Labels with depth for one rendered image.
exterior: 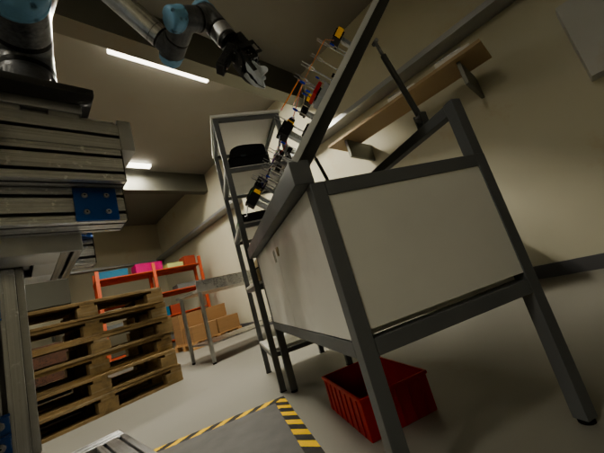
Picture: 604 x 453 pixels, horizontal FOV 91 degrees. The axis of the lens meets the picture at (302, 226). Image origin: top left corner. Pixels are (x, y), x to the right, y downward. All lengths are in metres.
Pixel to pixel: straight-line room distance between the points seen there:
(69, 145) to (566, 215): 3.44
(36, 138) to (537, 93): 3.54
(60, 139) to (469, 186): 1.09
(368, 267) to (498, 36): 3.35
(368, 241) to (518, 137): 2.92
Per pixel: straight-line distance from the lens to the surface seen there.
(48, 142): 0.90
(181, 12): 1.16
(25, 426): 1.03
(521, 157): 3.54
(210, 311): 6.48
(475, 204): 1.01
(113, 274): 6.96
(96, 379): 3.25
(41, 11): 0.98
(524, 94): 3.65
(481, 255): 0.98
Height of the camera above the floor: 0.56
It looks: 11 degrees up
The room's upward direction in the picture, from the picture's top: 16 degrees counter-clockwise
